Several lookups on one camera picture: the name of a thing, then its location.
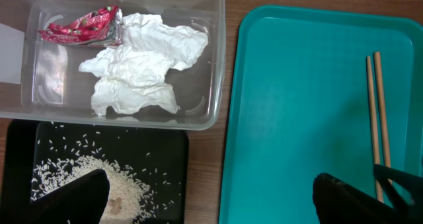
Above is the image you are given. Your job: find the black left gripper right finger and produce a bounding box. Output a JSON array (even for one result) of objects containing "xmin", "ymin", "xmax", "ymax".
[{"xmin": 313, "ymin": 173, "xmax": 408, "ymax": 224}]

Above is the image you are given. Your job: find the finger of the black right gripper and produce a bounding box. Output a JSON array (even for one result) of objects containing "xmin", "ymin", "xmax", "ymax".
[{"xmin": 373, "ymin": 165, "xmax": 422, "ymax": 224}]

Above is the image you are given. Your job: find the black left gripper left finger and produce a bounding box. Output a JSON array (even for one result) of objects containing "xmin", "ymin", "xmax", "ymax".
[{"xmin": 1, "ymin": 169, "xmax": 110, "ymax": 223}]

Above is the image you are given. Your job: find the wooden chopstick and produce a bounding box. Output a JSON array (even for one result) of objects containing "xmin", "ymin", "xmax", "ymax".
[
  {"xmin": 373, "ymin": 52, "xmax": 391, "ymax": 168},
  {"xmin": 365, "ymin": 55, "xmax": 385, "ymax": 204}
]

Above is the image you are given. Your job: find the rice pile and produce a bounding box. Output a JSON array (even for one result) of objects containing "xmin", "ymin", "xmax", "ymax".
[{"xmin": 30, "ymin": 121, "xmax": 182, "ymax": 224}]

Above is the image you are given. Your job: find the white napkin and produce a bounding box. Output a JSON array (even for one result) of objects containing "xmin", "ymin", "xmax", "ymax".
[{"xmin": 79, "ymin": 13, "xmax": 209, "ymax": 116}]

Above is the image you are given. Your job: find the red snack wrapper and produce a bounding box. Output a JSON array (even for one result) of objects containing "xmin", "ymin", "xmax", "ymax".
[{"xmin": 38, "ymin": 5, "xmax": 123, "ymax": 47}]

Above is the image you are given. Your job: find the black tray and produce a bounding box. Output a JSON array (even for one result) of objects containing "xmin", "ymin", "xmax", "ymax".
[{"xmin": 1, "ymin": 120, "xmax": 189, "ymax": 223}]

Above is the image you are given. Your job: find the teal serving tray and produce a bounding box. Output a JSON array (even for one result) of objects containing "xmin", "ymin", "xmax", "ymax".
[{"xmin": 219, "ymin": 5, "xmax": 422, "ymax": 223}]

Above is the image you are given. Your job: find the clear plastic bin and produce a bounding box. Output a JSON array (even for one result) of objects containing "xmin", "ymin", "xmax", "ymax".
[{"xmin": 1, "ymin": 0, "xmax": 226, "ymax": 130}]

